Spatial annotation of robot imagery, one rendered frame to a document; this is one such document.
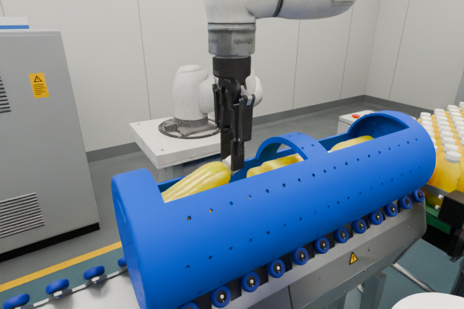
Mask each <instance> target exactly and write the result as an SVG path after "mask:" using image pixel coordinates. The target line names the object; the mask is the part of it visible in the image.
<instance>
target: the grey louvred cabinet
mask: <svg viewBox="0 0 464 309"><path fill-rule="evenodd" d="M99 222H100V220H99V214H98V210H97V204H96V201H95V194H94V190H93V184H92V181H91V177H90V170H89V167H88V161H87V157H86V151H85V147H84V141H83V137H82V133H81V127H80V123H79V117H78V114H77V107H76V103H75V98H74V94H73V87H72V84H71V80H70V74H69V70H68V64H67V61H66V54H65V50H64V44H63V40H62V37H61V31H59V30H58V29H55V28H49V29H30V30H19V31H0V263H1V262H3V261H7V260H9V259H13V258H15V257H19V256H21V255H25V254H28V253H30V252H34V251H36V250H40V249H42V248H46V247H48V246H52V245H55V244H57V243H61V242H63V241H67V240H69V239H73V238H75V237H79V236H82V235H85V234H88V233H90V232H94V231H96V230H100V228H99Z"/></svg>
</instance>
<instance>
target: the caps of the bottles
mask: <svg viewBox="0 0 464 309"><path fill-rule="evenodd" d="M459 106H461V109H462V110H463V113H464V102H460V103H459ZM447 109H448V110H449V113H450V114H451V116H450V117H452V121H453V122H454V126H456V127H457V128H456V131H457V132H459V134H458V136H459V137H460V138H463V137H464V122H463V118H462V117H461V114H460V113H458V112H459V110H457V106H451V105H449V106H448V107H447ZM434 113H436V117H437V119H436V121H437V122H438V126H439V127H440V128H439V131H440V132H442V131H446V132H450V131H451V128H450V127H448V126H449V123H448V122H447V118H446V117H445V116H446V114H445V113H444V110H443V109H435V111H434ZM430 115H431V114H430V113H426V112H422V113H421V114H420V117H421V121H422V124H421V125H422V126H430V127H432V122H431V120H432V118H430Z"/></svg>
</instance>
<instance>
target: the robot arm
mask: <svg viewBox="0 0 464 309"><path fill-rule="evenodd" d="M356 1H357V0H203V4H204V9H205V12H206V17H207V23H210V24H208V26H207V30H208V43H209V53H210V54H212V55H215V56H214V57H213V75H214V77H212V76H210V75H209V74H208V71H207V70H206V69H205V68H203V67H202V66H199V65H189V66H182V67H180V68H179V70H178V71H177V74H176V75H175V78H174V82H173V87H172V106H173V120H172V121H167V122H165V125H164V130H165V131H176V132H178V133H180V134H181V136H182V137H188V136H190V135H192V134H197V133H201V132H206V131H209V130H217V128H219V131H220V133H221V134H220V158H221V162H222V160H225V159H226V158H227V157H229V156H230V155H231V170H232V171H236V170H240V169H243V168H244V142H245V141H250V140H251V132H252V119H253V107H255V106H257V105H258V104H259V103H260V102H261V100H262V97H263V86H262V83H261V81H260V80H259V79H258V78H257V77H255V72H254V70H253V68H252V67H251V54H254V53H255V31H256V26H255V24H256V19H263V18H270V17H276V18H283V19H295V20H309V19H326V18H329V17H334V16H336V15H339V14H342V13H344V12H346V11H348V9H350V7H352V6H353V4H355V2H356ZM213 111H215V124H213V123H210V122H209V120H208V113H210V112H213ZM219 121H220V122H219ZM231 123H232V127H231ZM229 131H230V132H229Z"/></svg>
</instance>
